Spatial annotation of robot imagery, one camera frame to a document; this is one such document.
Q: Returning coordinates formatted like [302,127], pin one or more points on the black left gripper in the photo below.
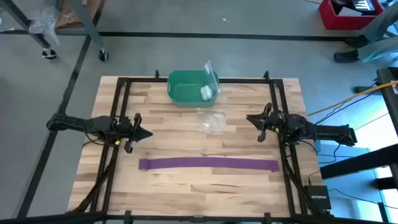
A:
[129,130]

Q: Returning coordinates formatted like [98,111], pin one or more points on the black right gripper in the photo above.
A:
[273,124]

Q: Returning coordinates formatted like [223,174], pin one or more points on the clear plastic bag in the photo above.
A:
[211,121]

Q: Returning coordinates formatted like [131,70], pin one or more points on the purple elastic bandage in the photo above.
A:
[202,162]

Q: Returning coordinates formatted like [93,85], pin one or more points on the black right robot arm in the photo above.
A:
[326,130]

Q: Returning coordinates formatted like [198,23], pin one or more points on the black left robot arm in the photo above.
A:
[77,123]

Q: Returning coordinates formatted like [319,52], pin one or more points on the green plastic bin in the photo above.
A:
[183,90]

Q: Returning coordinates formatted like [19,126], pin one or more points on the clear bag with cotton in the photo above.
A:
[211,76]

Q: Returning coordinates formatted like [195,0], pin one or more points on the black metal beam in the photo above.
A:
[357,161]

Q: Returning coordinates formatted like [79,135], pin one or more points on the person's black shoe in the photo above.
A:
[357,41]
[346,56]

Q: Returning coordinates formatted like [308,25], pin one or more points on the black floor stand base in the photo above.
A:
[365,89]

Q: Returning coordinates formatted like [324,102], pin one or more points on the grey metal work table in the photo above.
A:
[88,28]

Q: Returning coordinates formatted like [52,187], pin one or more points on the red plastic crate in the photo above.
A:
[326,18]

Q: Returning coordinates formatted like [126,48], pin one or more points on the person's leg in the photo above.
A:
[382,21]
[379,49]

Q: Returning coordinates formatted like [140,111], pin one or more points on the brown cardboard box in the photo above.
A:
[66,15]

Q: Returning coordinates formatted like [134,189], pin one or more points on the crumpled clear plastic wrap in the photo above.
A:
[43,21]

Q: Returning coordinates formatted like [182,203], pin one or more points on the black device with white keys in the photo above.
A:
[363,4]

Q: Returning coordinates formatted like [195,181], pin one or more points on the black aluminium table frame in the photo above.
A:
[242,80]

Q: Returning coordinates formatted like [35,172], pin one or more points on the black Netgear network switch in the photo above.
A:
[317,197]

